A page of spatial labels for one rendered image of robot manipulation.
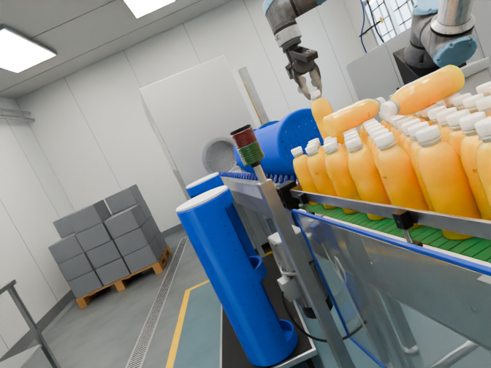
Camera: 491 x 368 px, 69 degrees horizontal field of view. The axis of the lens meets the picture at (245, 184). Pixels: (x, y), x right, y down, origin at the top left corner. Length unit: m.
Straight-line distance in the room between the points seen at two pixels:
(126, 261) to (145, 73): 3.43
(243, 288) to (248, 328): 0.21
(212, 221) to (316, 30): 5.81
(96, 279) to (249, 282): 3.68
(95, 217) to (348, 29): 5.34
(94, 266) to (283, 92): 4.29
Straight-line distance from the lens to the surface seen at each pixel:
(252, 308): 1.80
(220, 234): 1.67
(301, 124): 1.51
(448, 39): 1.64
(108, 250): 5.06
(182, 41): 6.90
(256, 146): 0.95
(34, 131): 7.45
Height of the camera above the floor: 1.25
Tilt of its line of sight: 8 degrees down
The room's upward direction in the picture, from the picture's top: 25 degrees counter-clockwise
